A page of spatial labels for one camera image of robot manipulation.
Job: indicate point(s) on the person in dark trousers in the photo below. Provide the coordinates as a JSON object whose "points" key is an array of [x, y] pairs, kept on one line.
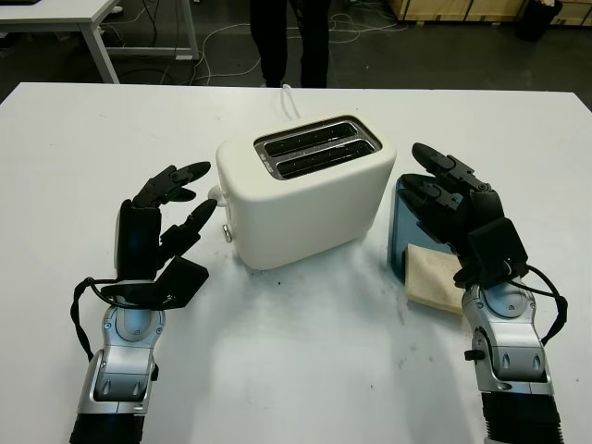
{"points": [[273, 46]]}

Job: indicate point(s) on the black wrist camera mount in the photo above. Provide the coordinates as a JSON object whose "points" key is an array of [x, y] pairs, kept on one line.
{"points": [[497, 250], [180, 282]]}

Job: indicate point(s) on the white two-slot toaster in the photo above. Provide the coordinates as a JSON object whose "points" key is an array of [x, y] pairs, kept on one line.
{"points": [[300, 213]]}

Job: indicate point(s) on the white desk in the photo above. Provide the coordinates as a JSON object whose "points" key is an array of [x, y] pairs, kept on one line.
{"points": [[46, 16]]}

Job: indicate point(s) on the wooden crate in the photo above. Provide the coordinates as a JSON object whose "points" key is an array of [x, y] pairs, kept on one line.
{"points": [[444, 9]]}

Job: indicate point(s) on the white toaster lever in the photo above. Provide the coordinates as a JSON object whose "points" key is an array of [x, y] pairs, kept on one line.
{"points": [[216, 192]]}

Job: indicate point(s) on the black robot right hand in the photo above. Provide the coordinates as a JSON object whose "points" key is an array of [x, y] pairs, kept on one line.
{"points": [[485, 203]]}

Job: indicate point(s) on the blue plastic tray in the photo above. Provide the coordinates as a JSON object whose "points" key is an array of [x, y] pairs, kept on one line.
{"points": [[402, 231]]}

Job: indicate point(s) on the slice of white bread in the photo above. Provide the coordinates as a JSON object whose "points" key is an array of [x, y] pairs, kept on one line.
{"points": [[430, 277]]}

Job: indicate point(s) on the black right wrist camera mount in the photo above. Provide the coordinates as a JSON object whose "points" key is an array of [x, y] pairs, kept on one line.
{"points": [[497, 250]]}

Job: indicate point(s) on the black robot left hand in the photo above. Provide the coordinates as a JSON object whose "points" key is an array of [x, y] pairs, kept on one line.
{"points": [[139, 231]]}

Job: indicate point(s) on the black waste bin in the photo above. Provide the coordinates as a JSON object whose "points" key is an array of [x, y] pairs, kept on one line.
{"points": [[536, 20]]}

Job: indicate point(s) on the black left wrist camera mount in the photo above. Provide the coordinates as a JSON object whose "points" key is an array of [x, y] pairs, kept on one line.
{"points": [[180, 282]]}

